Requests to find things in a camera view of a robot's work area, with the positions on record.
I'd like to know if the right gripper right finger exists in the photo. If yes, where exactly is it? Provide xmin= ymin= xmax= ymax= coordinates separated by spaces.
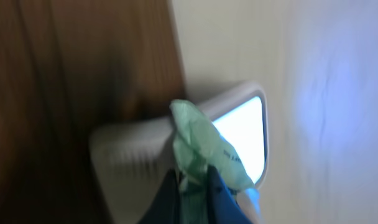
xmin=206 ymin=165 xmax=252 ymax=224

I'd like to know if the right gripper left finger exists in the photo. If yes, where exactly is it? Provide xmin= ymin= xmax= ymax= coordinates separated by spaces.
xmin=138 ymin=169 xmax=180 ymax=224

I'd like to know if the green tissue packet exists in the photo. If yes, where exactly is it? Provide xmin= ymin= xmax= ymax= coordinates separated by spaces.
xmin=170 ymin=100 xmax=254 ymax=223

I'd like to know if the white barcode scanner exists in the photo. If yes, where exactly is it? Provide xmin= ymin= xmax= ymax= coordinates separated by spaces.
xmin=90 ymin=82 xmax=269 ymax=223

